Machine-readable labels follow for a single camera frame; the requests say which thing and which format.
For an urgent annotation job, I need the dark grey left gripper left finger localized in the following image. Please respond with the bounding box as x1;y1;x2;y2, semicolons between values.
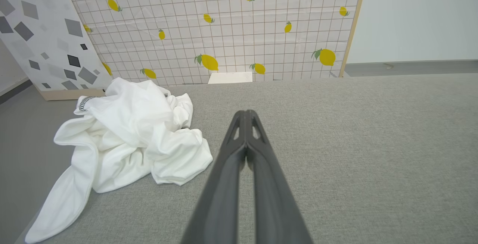
181;110;247;244

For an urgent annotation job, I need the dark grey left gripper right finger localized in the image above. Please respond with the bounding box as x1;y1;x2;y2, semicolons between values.
245;110;313;244

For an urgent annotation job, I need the white long-sleeve shirt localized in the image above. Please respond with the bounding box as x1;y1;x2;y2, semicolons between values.
25;77;214;244

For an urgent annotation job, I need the grey fabric sofa cushion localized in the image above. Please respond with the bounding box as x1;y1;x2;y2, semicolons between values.
15;73;478;244

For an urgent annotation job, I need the white box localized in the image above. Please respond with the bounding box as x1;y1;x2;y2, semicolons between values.
208;72;254;85

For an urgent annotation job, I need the lemon print grid panel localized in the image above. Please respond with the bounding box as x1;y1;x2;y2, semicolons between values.
61;0;369;87

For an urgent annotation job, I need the grey terrazzo print panel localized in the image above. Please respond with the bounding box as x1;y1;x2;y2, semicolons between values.
0;0;113;101

